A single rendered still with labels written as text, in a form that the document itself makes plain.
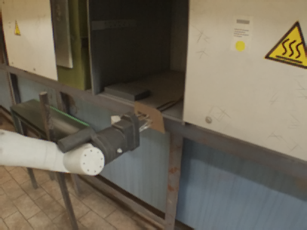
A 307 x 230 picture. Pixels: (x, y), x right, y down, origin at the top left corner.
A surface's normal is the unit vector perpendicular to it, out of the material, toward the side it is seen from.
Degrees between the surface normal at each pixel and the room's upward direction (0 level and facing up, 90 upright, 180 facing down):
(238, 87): 90
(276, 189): 90
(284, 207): 90
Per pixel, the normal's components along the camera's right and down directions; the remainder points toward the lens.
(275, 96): -0.60, 0.33
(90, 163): 0.73, -0.15
